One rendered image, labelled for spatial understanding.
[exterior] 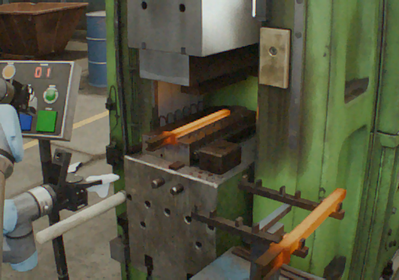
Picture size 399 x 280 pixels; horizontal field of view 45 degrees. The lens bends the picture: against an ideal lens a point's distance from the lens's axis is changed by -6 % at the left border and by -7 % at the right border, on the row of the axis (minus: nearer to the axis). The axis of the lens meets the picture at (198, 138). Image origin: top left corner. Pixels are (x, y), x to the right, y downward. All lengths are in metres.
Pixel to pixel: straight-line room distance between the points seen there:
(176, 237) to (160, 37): 0.65
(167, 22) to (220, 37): 0.17
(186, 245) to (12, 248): 0.63
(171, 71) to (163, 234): 0.54
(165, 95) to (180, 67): 0.35
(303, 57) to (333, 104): 0.16
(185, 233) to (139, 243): 0.24
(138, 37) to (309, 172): 0.68
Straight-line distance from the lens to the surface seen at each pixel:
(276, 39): 1.49
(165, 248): 1.76
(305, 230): 1.17
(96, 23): 6.22
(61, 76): 1.87
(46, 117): 1.84
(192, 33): 1.51
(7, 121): 0.98
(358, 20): 1.79
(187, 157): 1.62
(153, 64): 1.62
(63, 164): 1.32
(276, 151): 1.60
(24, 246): 1.29
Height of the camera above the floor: 1.56
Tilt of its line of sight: 20 degrees down
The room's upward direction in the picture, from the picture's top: straight up
